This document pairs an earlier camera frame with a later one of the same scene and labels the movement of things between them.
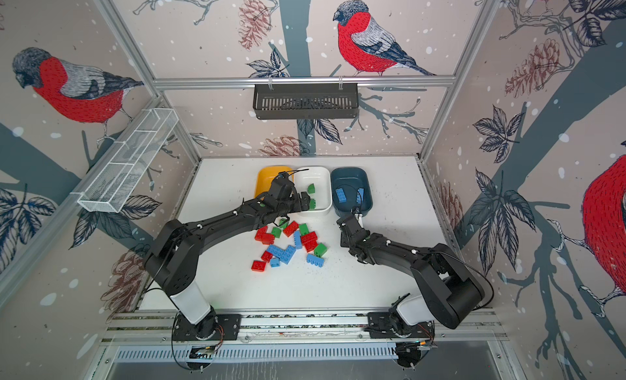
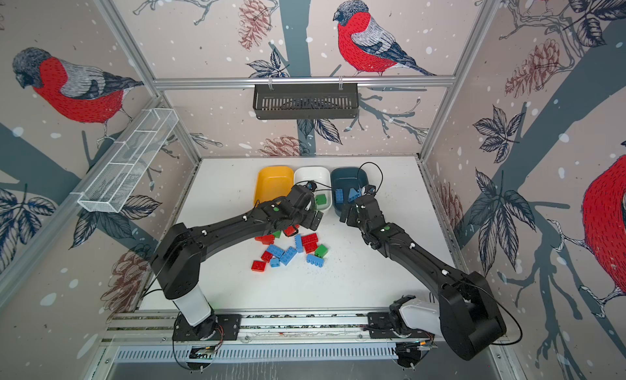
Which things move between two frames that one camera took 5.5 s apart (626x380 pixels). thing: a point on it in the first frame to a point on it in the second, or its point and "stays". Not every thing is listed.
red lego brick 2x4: x=289 y=230 stays
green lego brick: x=320 y=249 stays
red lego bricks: x=310 y=241 stays
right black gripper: x=343 y=238 to x=352 y=219
